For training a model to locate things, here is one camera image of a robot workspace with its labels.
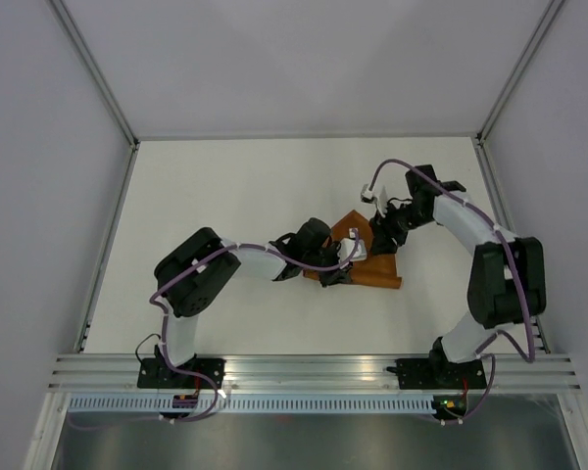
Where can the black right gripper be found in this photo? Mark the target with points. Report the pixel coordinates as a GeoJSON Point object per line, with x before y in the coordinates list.
{"type": "Point", "coordinates": [382, 230]}

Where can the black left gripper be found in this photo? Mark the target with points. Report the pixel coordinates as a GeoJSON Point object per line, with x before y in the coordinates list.
{"type": "Point", "coordinates": [336, 276]}

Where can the orange-brown cloth napkin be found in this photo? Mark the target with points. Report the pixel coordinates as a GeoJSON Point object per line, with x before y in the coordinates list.
{"type": "Point", "coordinates": [375, 271]}

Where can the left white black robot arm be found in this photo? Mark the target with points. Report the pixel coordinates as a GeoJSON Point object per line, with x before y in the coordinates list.
{"type": "Point", "coordinates": [190, 278]}

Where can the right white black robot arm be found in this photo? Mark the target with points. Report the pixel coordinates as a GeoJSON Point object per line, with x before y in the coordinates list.
{"type": "Point", "coordinates": [507, 281]}

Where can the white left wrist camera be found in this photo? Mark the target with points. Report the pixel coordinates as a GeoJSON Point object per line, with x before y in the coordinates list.
{"type": "Point", "coordinates": [352, 248]}

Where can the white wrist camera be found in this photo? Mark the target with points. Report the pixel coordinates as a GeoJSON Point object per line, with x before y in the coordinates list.
{"type": "Point", "coordinates": [375, 197]}
{"type": "Point", "coordinates": [352, 248]}

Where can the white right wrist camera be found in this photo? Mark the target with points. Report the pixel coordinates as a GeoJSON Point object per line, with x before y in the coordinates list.
{"type": "Point", "coordinates": [375, 197]}

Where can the aluminium right side rail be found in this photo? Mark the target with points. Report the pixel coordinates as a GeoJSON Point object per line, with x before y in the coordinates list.
{"type": "Point", "coordinates": [503, 216]}

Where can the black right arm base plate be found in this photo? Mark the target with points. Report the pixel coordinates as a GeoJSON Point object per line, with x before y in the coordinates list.
{"type": "Point", "coordinates": [423, 374]}

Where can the white slotted cable duct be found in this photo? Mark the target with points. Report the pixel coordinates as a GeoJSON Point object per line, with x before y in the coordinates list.
{"type": "Point", "coordinates": [255, 403]}

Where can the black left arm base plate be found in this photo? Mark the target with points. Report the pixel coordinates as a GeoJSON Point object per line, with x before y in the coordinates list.
{"type": "Point", "coordinates": [206, 374]}

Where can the aluminium frame post right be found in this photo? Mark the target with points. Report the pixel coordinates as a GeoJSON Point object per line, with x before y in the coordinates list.
{"type": "Point", "coordinates": [531, 48]}

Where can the aluminium frame post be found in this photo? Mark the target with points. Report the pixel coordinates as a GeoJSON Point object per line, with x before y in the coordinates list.
{"type": "Point", "coordinates": [66, 21]}
{"type": "Point", "coordinates": [531, 48]}

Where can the aluminium front rail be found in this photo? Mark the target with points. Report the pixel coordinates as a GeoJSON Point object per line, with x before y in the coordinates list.
{"type": "Point", "coordinates": [305, 374]}

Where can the aluminium frame post left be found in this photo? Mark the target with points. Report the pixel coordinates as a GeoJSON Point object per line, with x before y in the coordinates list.
{"type": "Point", "coordinates": [66, 21]}

